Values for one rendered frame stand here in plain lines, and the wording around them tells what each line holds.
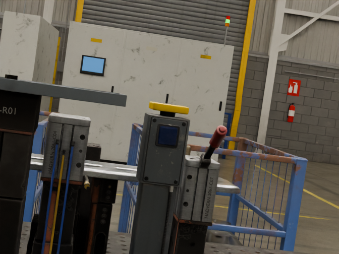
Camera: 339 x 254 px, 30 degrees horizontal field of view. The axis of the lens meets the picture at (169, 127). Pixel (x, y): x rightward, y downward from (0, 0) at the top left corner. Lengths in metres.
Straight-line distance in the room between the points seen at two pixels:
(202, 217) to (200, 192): 0.05
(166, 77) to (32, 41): 1.96
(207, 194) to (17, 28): 8.08
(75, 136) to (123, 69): 7.98
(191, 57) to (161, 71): 0.49
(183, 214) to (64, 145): 0.26
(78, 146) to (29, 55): 7.98
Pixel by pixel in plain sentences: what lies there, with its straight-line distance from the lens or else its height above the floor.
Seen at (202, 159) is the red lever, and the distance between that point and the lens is 1.18.
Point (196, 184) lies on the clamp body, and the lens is 1.21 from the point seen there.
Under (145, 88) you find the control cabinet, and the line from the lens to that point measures 9.16.
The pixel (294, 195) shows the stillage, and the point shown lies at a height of 0.76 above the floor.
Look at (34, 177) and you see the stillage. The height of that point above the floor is 0.69.
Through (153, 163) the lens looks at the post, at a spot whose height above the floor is 1.06.
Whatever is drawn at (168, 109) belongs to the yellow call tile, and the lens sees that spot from 1.02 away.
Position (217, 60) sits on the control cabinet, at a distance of 9.33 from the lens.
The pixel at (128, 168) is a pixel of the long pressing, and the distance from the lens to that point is 1.42.
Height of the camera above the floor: 1.18
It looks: 3 degrees down
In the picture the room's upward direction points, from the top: 8 degrees clockwise
